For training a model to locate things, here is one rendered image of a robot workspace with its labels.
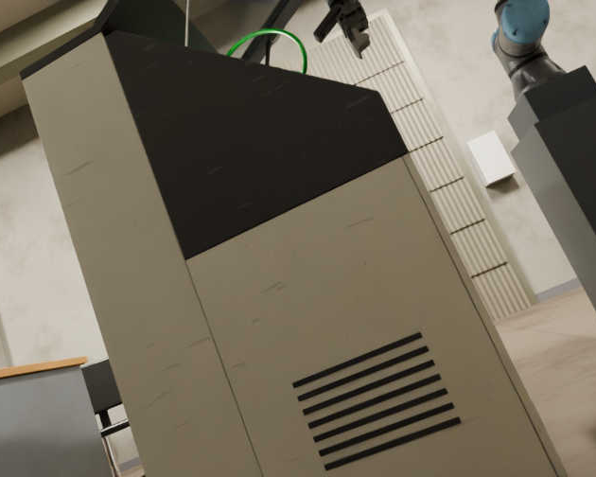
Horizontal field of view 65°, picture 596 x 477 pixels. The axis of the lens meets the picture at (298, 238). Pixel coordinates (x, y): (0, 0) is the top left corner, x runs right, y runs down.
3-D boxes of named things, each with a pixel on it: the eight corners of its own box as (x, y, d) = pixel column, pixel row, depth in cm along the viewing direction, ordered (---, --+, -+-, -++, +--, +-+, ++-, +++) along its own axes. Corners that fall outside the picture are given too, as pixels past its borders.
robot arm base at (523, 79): (558, 93, 146) (542, 66, 148) (578, 69, 131) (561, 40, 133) (512, 114, 147) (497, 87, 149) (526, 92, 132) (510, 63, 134)
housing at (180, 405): (310, 608, 97) (97, 21, 127) (195, 642, 103) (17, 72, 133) (376, 423, 232) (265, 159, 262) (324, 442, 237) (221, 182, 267)
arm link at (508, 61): (544, 63, 145) (523, 27, 148) (552, 43, 132) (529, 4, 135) (505, 83, 148) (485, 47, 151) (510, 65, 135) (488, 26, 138)
